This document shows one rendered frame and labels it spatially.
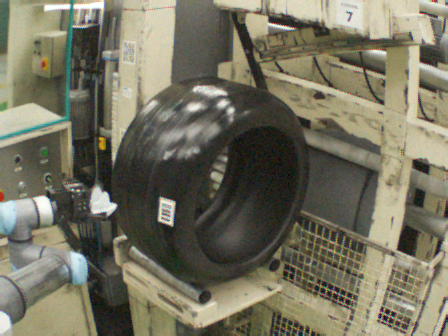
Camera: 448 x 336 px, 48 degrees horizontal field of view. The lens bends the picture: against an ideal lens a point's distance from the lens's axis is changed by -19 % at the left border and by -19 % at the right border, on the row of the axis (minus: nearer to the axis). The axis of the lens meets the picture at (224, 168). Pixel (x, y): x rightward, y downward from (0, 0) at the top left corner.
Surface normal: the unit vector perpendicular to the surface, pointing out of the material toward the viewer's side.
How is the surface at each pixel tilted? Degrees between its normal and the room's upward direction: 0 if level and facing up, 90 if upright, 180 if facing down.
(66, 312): 90
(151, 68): 90
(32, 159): 90
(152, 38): 90
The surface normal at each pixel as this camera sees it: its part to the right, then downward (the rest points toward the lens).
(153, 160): -0.62, -0.25
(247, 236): -0.39, -0.64
